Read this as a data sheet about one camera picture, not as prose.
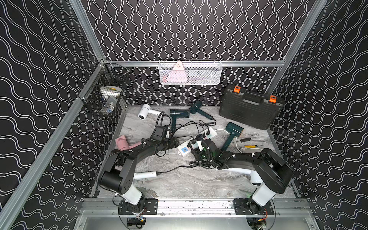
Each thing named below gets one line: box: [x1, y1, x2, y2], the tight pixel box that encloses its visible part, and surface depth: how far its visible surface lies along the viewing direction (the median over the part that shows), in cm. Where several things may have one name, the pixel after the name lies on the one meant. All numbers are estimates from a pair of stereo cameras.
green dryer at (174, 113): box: [169, 108, 190, 135], surface depth 112 cm
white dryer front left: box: [133, 171, 157, 180], surface depth 85 cm
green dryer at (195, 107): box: [188, 100, 216, 121], surface depth 116 cm
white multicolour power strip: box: [177, 127, 218, 158], surface depth 96 cm
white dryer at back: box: [138, 103, 162, 120], surface depth 114 cm
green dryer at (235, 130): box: [220, 121, 244, 152], surface depth 102 cm
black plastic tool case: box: [218, 85, 285, 130], surface depth 94 cm
